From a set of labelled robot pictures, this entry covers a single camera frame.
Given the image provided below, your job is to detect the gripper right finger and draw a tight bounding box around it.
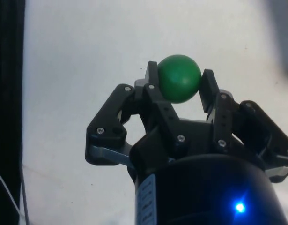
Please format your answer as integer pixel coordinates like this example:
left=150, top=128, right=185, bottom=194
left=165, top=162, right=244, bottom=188
left=198, top=68, right=288, bottom=183

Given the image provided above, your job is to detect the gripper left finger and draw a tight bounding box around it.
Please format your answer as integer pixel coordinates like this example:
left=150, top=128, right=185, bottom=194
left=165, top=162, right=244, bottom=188
left=85, top=61, right=187, bottom=168

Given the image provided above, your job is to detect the green ball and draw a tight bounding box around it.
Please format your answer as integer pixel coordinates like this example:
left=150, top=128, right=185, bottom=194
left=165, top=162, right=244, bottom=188
left=157, top=54, right=203, bottom=104

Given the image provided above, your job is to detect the black cabinet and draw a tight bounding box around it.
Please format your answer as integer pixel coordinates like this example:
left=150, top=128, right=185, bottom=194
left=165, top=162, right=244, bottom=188
left=0, top=0, right=27, bottom=225

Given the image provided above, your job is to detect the white cable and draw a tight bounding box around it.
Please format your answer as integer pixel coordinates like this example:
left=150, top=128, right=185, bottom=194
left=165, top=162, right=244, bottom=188
left=0, top=166, right=21, bottom=213

